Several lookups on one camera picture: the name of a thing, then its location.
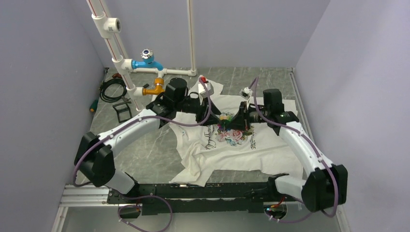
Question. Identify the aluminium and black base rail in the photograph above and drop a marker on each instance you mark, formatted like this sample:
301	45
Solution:
153	199

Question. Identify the blue plastic tap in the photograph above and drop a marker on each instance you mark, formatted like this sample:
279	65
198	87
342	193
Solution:
148	61

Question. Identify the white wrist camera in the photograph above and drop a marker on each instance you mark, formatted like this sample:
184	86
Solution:
246	93
205	88

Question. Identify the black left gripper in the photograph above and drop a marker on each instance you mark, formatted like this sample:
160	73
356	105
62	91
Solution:
203	111

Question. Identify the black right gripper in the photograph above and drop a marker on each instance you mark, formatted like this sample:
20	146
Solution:
241	120

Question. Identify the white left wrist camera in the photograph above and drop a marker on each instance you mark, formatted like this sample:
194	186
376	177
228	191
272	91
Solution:
205	88

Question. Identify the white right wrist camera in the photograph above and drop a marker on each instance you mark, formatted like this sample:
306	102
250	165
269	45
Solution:
246	93

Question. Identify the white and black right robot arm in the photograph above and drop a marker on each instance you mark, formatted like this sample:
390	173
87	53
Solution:
326	183

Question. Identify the white PVC pipe frame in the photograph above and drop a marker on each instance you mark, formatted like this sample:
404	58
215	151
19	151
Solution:
109	29

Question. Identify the orange plastic tap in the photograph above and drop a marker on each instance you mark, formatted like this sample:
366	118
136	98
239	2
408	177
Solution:
157	87

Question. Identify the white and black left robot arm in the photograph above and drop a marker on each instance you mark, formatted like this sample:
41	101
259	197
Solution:
95	155

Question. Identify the black rectangular frame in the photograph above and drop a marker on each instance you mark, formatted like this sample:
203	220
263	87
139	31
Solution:
123	112

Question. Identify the white floral print t-shirt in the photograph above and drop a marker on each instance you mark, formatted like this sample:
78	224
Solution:
204	149

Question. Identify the green handled screwdriver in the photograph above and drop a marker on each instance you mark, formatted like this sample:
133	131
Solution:
93	106

